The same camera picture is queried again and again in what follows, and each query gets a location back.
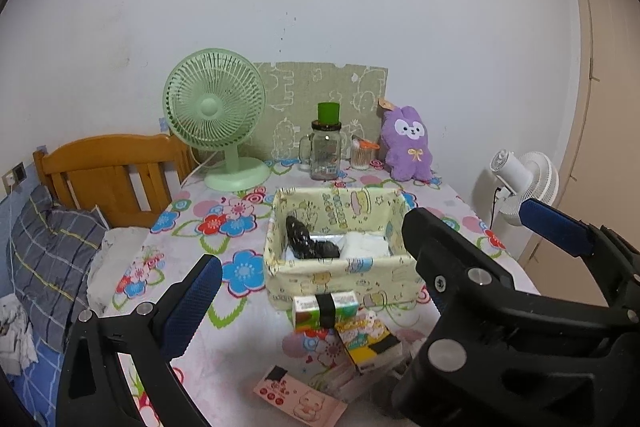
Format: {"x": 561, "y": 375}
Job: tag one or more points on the green patterned board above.
{"x": 300, "y": 97}

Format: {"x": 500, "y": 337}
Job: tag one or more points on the purple plush rabbit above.
{"x": 410, "y": 147}

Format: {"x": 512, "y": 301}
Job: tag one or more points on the clear striped tissue pack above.
{"x": 350, "y": 384}

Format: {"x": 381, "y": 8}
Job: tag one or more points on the blue bed sheet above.
{"x": 37, "y": 382}

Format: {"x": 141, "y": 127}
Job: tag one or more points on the green desk fan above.
{"x": 215, "y": 107}

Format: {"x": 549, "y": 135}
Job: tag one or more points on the glass jar with green lid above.
{"x": 325, "y": 154}

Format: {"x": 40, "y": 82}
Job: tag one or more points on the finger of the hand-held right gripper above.
{"x": 450, "y": 257}
{"x": 555, "y": 227}

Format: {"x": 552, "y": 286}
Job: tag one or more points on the cartoon print fabric storage basket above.
{"x": 340, "y": 279}

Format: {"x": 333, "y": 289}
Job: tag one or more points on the white pillow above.
{"x": 117, "y": 247}

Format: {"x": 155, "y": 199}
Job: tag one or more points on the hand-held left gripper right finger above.
{"x": 435, "y": 303}

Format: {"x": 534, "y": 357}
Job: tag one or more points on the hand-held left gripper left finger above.
{"x": 197, "y": 294}

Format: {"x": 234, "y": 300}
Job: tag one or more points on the beige door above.
{"x": 600, "y": 107}

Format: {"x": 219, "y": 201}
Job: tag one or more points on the white crumpled cloth on bed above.
{"x": 15, "y": 332}

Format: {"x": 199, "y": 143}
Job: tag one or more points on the small green juice carton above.
{"x": 305, "y": 312}

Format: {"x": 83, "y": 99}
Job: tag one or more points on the pink tissue packet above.
{"x": 300, "y": 399}

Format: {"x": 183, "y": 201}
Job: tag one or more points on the cotton swab jar orange lid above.
{"x": 361, "y": 156}

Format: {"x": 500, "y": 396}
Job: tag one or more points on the yellow cartoon tissue packet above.
{"x": 365, "y": 337}

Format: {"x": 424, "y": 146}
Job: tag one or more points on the white crumpled cloth in basket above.
{"x": 367, "y": 244}

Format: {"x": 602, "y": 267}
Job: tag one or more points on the white desk fan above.
{"x": 530, "y": 187}

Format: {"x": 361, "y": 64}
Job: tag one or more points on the grey plaid pillow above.
{"x": 55, "y": 252}

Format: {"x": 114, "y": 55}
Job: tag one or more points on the black sock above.
{"x": 307, "y": 242}

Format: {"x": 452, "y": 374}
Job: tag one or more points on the wall socket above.
{"x": 15, "y": 176}

